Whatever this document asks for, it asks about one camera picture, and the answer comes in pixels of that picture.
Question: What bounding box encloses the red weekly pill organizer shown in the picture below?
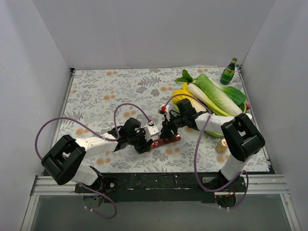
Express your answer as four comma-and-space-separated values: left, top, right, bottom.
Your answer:
150, 134, 181, 149

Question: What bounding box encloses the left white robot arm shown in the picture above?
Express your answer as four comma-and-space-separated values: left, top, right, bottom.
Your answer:
41, 118, 159, 193

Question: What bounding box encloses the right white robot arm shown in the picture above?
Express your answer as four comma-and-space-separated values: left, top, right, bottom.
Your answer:
158, 99, 265, 193

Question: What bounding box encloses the yellow napa cabbage toy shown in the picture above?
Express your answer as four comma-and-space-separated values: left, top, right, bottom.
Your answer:
171, 82, 207, 113

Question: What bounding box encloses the green bok choy toy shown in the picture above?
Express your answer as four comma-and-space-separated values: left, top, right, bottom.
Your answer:
193, 74, 246, 107

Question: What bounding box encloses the small orange-lid jar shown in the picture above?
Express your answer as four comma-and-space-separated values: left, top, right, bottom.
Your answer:
215, 139, 228, 154

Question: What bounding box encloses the green oval vegetable tray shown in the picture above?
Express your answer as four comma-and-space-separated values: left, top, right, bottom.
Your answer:
173, 103, 247, 138

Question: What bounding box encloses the green glass bottle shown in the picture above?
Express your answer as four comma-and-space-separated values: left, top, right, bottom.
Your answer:
220, 58, 237, 85

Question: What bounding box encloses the pink radish toy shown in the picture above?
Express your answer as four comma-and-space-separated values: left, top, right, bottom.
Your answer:
244, 100, 251, 110

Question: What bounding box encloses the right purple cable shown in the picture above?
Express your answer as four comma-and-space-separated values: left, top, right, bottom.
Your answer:
163, 94, 249, 209

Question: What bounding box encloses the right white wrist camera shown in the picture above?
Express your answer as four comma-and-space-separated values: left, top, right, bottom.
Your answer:
158, 104, 173, 120

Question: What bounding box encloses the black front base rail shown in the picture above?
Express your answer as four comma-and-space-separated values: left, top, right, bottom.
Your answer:
69, 172, 248, 204

